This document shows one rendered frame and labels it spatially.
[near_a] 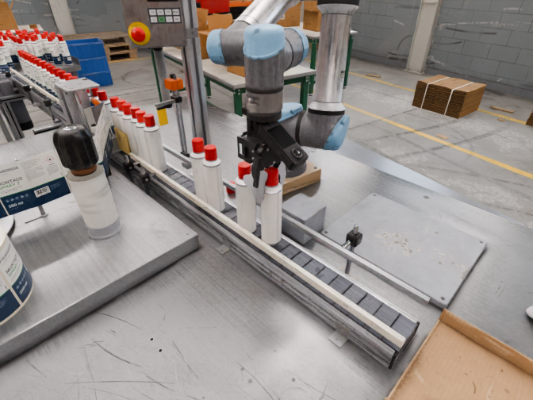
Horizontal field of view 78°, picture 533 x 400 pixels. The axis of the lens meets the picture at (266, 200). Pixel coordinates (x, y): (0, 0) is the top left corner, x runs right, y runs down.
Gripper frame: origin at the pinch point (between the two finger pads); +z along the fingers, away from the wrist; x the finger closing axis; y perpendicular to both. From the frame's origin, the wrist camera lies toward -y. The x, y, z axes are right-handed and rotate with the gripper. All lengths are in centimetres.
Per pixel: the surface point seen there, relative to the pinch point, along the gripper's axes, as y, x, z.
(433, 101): 97, -397, 93
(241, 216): 8.1, 2.6, 9.4
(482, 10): 120, -564, 5
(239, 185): 8.1, 2.6, -0.2
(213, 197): 20.8, 2.0, 9.8
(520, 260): -49, -47, 21
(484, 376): -51, -6, 20
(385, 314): -32.2, -1.4, 15.5
